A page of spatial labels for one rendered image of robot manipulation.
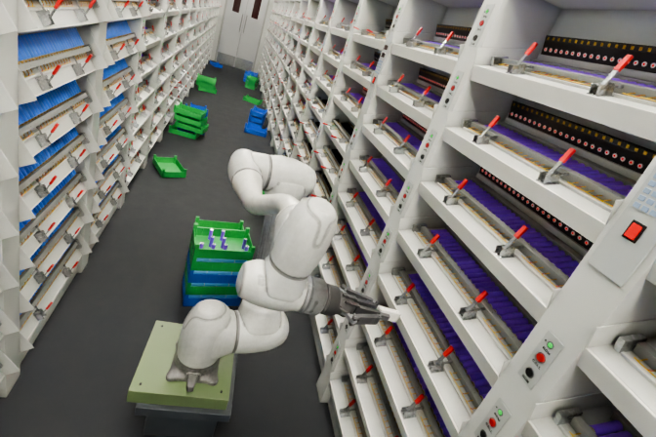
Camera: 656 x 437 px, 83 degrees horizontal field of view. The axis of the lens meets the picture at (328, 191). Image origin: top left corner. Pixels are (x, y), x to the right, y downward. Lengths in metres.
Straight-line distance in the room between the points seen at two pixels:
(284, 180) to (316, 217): 0.57
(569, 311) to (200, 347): 1.11
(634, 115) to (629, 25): 0.40
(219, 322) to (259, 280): 0.60
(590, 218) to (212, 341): 1.17
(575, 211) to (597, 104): 0.21
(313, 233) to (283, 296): 0.17
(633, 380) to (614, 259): 0.19
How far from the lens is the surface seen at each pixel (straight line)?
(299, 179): 1.32
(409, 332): 1.27
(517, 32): 1.32
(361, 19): 2.56
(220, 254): 1.98
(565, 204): 0.89
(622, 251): 0.81
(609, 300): 0.82
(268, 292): 0.84
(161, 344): 1.67
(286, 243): 0.78
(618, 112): 0.88
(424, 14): 1.94
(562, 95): 0.98
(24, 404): 1.88
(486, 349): 1.03
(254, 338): 1.48
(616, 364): 0.85
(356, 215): 1.82
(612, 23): 1.26
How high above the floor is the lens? 1.50
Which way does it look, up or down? 22 degrees down
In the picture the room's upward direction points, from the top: 19 degrees clockwise
